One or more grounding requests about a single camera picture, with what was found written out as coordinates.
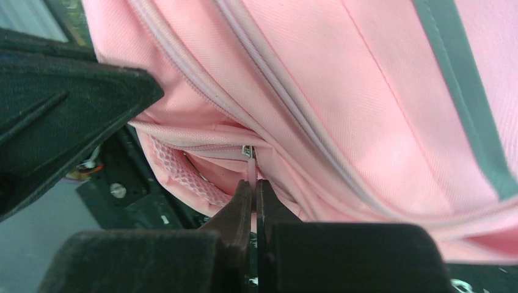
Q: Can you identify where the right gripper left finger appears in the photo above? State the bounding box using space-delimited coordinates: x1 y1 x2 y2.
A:
38 180 252 292

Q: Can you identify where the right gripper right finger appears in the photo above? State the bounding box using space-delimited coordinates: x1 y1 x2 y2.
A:
256 180 453 292

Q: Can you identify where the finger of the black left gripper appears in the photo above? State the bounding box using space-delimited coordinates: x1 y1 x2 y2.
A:
1 29 164 220

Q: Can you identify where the pink student backpack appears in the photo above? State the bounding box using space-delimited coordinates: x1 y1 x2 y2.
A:
82 1 517 264

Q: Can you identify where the green gold book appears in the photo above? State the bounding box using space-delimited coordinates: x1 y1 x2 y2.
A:
44 0 93 49

